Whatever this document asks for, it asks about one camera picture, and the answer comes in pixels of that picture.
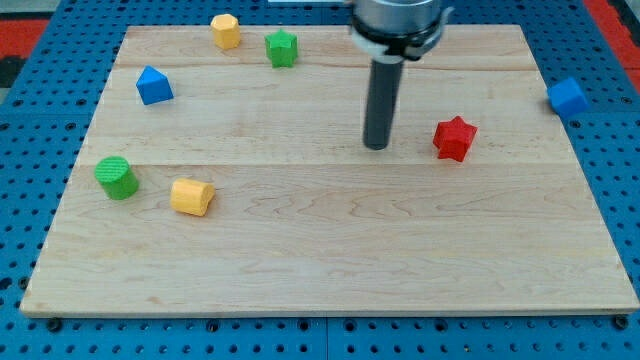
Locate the yellow octagon block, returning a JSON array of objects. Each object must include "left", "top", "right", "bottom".
[{"left": 210, "top": 14, "right": 241, "bottom": 50}]

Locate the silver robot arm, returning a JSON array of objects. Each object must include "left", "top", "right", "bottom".
[{"left": 349, "top": 0, "right": 454, "bottom": 64}]

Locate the red star block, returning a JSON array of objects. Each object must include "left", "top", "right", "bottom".
[{"left": 433, "top": 116, "right": 478, "bottom": 162}]

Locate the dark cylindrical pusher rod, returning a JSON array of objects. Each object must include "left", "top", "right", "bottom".
[{"left": 362, "top": 60, "right": 403, "bottom": 150}]

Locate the yellow heart block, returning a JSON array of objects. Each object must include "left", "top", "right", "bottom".
[{"left": 170, "top": 178, "right": 216, "bottom": 216}]

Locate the wooden board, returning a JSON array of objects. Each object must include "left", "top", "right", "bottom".
[{"left": 21, "top": 25, "right": 639, "bottom": 318}]

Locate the blue triangular block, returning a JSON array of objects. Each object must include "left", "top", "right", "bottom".
[{"left": 136, "top": 65, "right": 174, "bottom": 105}]

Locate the blue cube block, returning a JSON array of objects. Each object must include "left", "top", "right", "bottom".
[{"left": 547, "top": 77, "right": 589, "bottom": 118}]

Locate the green cylinder block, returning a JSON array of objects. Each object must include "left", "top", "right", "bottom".
[{"left": 94, "top": 156, "right": 139, "bottom": 200}]

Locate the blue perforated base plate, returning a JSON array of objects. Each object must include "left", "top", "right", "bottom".
[{"left": 1, "top": 1, "right": 639, "bottom": 359}]

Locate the green star block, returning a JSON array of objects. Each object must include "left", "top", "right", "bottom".
[{"left": 265, "top": 29, "right": 298, "bottom": 68}]

